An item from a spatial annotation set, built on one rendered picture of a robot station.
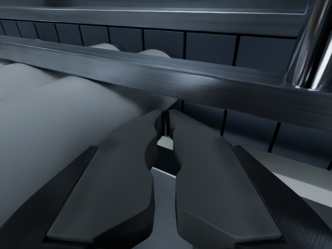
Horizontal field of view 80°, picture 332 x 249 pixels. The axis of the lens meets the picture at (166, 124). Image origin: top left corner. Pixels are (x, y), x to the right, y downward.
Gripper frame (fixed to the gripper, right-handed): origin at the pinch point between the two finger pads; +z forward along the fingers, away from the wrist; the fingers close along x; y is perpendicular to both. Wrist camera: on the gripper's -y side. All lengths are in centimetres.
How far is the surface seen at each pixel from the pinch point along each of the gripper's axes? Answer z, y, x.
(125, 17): 8.5, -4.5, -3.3
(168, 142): 2.2, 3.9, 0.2
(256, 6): 7.9, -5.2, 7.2
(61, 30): 12.8, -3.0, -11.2
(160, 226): 6.9, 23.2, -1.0
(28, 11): 15.5, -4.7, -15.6
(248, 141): 2.5, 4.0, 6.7
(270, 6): 7.4, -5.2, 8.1
